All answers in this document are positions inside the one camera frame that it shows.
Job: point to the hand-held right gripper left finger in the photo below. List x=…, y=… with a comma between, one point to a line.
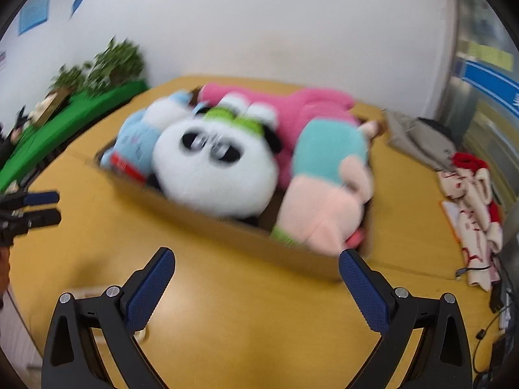
x=148, y=291

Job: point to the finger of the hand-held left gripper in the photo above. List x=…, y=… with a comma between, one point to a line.
x=40, y=198
x=40, y=219

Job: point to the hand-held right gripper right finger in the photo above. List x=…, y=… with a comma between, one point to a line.
x=365, y=291

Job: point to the cardboard box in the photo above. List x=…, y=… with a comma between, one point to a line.
x=308, y=261

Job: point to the small dark figurine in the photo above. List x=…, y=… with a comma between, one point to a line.
x=19, y=125

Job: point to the beige ornament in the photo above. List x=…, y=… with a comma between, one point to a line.
x=48, y=107

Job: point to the pink teal plush toy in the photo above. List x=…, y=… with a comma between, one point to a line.
x=320, y=210

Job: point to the green turf mat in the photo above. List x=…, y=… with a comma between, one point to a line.
x=81, y=109

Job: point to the light blue plush toy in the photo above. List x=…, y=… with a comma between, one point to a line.
x=136, y=137

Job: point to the small green potted plant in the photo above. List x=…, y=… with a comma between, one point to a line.
x=71, y=77

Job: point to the panda plush toy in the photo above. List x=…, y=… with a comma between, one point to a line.
x=215, y=182

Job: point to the white red cat blanket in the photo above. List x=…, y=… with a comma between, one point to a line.
x=470, y=210

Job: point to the black adapter box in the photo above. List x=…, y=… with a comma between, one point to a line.
x=498, y=298

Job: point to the large green potted plant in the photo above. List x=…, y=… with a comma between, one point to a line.
x=117, y=63

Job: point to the grey tote bag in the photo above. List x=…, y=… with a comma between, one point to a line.
x=405, y=140

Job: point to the row of yellow sticky notes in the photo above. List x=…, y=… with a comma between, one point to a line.
x=488, y=54

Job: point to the blue wall poster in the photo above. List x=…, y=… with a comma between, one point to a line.
x=35, y=8

